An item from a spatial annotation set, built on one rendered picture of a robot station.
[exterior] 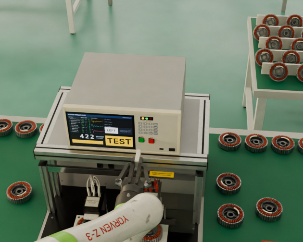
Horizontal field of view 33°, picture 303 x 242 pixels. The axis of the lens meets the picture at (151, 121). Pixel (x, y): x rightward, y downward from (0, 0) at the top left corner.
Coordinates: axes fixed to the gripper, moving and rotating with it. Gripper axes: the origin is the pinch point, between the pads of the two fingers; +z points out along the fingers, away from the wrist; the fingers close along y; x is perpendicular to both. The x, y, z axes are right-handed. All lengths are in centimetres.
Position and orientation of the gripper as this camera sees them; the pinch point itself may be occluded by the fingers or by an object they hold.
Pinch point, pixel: (137, 158)
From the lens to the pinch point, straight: 186.6
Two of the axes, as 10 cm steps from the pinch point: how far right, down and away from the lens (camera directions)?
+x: -0.2, -7.8, -6.3
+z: 1.0, -6.2, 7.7
